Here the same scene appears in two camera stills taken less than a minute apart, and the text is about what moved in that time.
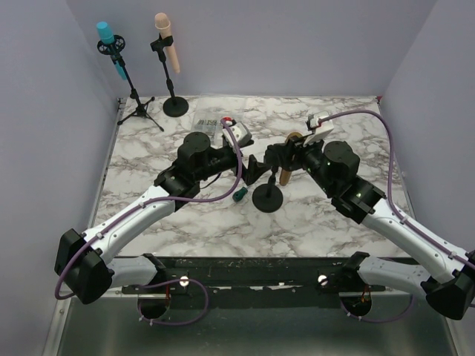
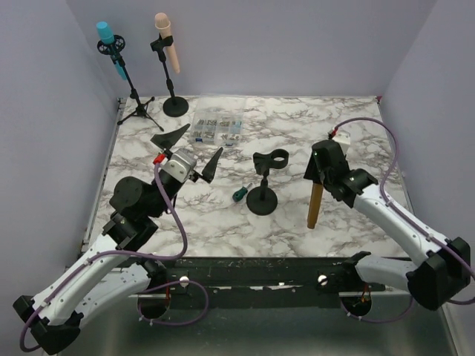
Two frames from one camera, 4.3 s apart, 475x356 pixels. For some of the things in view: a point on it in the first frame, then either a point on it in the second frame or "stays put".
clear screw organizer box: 211,109 stays put
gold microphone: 286,174 to 316,195
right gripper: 295,145 to 312,172
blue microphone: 107,37 stays put
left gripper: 254,170 to 169,141
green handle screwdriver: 239,195 stays put
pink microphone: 162,23 stays put
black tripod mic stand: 113,50 stays put
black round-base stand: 174,106 stays put
